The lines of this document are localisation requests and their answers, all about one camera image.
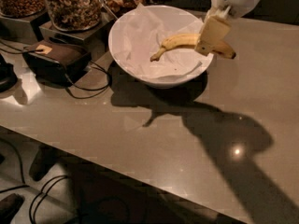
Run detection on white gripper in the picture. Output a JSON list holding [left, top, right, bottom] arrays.
[[195, 0, 261, 56]]

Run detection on yellow banana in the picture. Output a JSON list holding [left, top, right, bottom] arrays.
[[150, 33, 236, 62]]

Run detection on white bowl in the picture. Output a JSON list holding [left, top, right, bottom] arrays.
[[107, 5, 216, 90]]

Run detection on white paper liner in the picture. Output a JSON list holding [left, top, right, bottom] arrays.
[[111, 3, 210, 81]]

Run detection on glass jar of mixed nuts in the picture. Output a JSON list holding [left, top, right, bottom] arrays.
[[44, 0, 102, 32]]

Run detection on dark brown box device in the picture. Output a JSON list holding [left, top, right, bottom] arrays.
[[22, 37, 92, 87]]

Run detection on dark metal jar stand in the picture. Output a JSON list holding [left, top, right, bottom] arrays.
[[0, 10, 50, 44]]

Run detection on glass jar of brown nuts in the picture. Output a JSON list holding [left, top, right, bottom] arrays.
[[0, 0, 45, 18]]

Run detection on black round object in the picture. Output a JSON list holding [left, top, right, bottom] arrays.
[[0, 54, 18, 92]]

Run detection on dark object on floor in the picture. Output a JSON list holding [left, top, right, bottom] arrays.
[[0, 193, 24, 224]]

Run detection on black cable on table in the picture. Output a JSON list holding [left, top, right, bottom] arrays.
[[0, 37, 113, 100]]

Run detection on black floor cable loop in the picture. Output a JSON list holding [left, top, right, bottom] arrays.
[[0, 138, 85, 224]]

